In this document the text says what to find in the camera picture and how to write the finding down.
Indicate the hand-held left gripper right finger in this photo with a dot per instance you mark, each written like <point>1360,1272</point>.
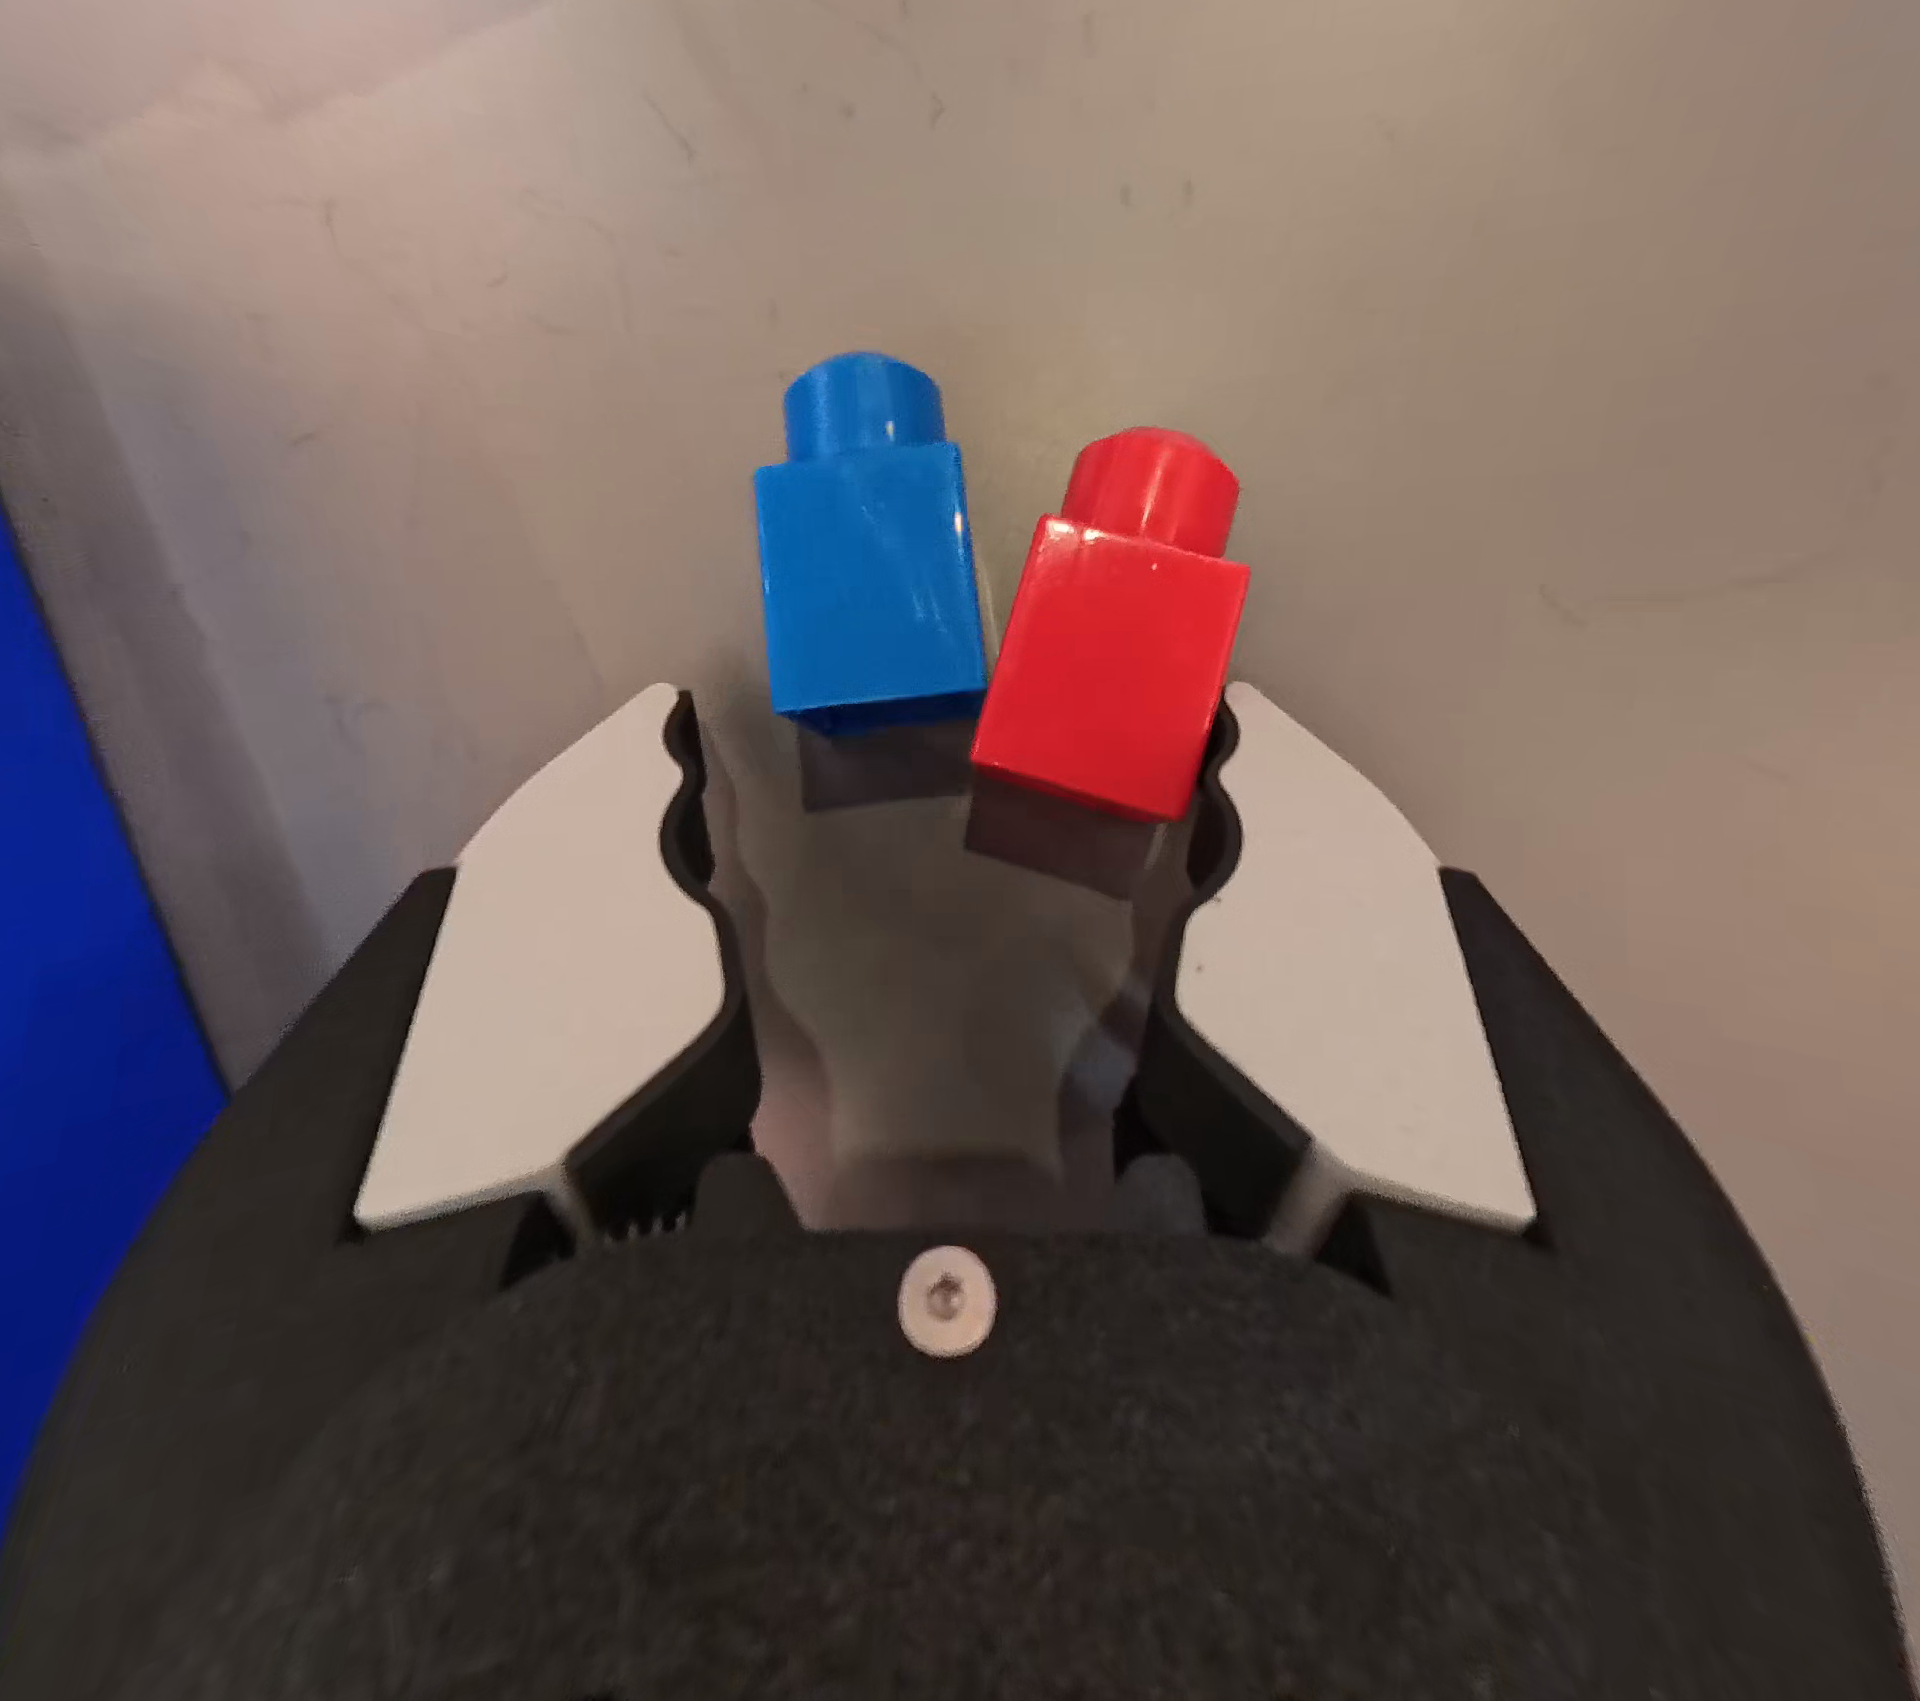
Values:
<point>1332,980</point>

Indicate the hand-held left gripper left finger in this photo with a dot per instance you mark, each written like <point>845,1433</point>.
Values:
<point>556,980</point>

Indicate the red one-stud block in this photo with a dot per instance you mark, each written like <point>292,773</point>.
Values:
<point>1106,668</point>

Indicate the blue plastic bin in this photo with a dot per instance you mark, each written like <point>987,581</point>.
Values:
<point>80,980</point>

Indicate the blue one-stud block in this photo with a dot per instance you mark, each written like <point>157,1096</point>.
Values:
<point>865,576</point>

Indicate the grey desk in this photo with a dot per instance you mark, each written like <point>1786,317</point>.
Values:
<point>1355,227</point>

